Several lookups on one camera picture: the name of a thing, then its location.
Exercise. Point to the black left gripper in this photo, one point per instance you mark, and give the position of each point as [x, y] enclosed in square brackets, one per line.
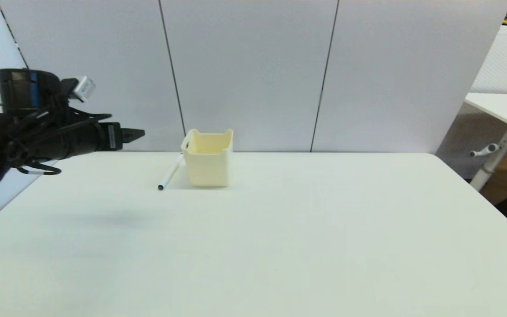
[82, 138]

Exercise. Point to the white marker with black ends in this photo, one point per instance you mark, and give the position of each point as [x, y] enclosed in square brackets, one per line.
[170, 171]

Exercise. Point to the cream plastic bin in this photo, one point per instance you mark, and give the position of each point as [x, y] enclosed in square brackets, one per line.
[207, 169]

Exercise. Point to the white desk leg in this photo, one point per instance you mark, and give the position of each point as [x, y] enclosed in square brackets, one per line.
[493, 165]

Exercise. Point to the white neighbouring desk top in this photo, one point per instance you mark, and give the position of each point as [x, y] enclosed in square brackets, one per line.
[504, 110]

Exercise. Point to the white perforated panel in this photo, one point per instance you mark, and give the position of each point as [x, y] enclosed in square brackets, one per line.
[506, 66]

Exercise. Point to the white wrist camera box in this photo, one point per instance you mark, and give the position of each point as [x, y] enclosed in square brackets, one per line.
[84, 88]

